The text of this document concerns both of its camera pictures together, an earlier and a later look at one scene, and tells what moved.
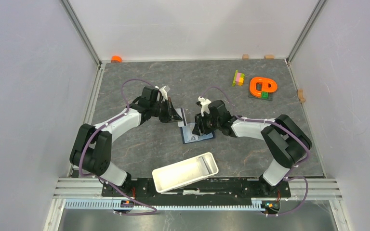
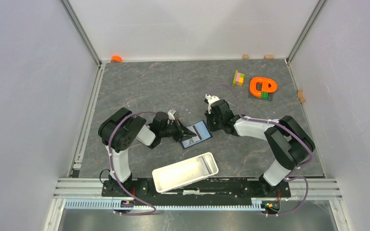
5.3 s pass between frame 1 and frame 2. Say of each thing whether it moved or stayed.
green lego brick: stayed
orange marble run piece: stayed
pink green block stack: stayed
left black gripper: moved
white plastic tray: stayed
